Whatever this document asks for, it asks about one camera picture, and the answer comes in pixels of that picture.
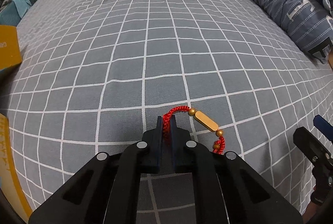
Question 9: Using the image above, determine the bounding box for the red cord bracelet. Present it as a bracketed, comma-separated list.
[161, 105, 226, 155]

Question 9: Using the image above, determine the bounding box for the wooden headboard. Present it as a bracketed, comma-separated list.
[328, 49, 333, 70]

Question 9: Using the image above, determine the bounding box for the blue yellow cardboard box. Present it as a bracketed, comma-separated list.
[1, 25, 32, 223]

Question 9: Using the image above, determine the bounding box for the grey checked bed sheet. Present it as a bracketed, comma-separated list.
[1, 0, 332, 212]

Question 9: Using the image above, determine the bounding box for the right hand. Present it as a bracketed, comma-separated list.
[302, 202, 319, 223]

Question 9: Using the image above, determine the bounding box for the teal suitcase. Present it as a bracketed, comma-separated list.
[1, 0, 32, 27]

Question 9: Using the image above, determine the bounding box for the folded blue grey duvet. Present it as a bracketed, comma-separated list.
[253, 0, 332, 63]

